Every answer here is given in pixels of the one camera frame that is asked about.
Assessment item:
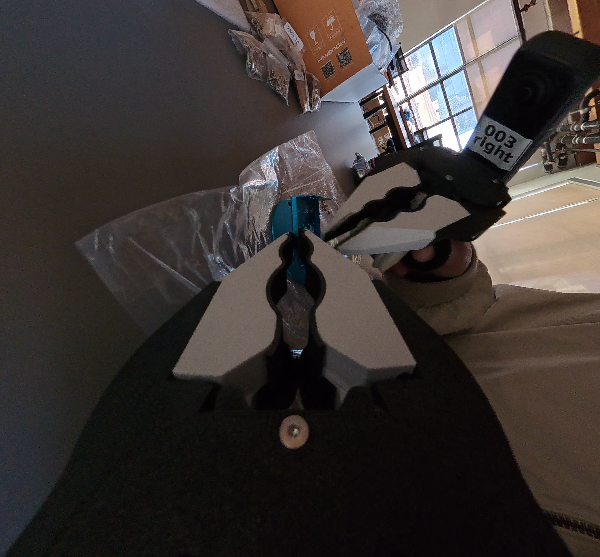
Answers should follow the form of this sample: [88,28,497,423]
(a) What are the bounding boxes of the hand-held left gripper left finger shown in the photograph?
[172,233,298,402]

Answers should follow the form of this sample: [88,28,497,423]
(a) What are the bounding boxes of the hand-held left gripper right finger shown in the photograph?
[300,231,419,403]

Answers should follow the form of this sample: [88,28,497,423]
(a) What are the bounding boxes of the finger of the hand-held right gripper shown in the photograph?
[323,163,423,239]
[335,193,472,256]

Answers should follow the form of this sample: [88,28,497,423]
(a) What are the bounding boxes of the blue U-shaped metal bracket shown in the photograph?
[287,195,329,282]

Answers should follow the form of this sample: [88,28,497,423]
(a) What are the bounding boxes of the blue round metal plate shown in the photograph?
[272,200,296,244]

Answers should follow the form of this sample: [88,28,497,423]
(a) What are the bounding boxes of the grey desk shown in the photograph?
[0,0,376,557]

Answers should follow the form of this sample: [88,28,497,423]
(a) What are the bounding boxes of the person's right hand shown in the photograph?
[384,240,474,283]

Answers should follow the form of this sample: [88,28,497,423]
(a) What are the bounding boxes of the wooden shelf with boxes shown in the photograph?
[358,86,408,155]

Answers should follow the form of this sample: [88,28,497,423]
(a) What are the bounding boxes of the large grid window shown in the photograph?
[389,0,526,152]

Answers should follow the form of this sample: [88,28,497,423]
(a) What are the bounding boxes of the large clear plastic bag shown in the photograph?
[77,186,282,335]

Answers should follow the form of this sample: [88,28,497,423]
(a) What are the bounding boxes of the curved black pipe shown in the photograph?
[579,89,600,122]

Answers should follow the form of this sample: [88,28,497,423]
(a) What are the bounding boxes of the pile of clear screw bags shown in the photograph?
[228,0,323,114]

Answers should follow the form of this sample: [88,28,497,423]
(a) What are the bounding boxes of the bubble wrap pouch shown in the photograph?
[356,0,405,73]

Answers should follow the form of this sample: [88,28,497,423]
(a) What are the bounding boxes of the orange cardboard box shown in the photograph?
[253,0,391,104]

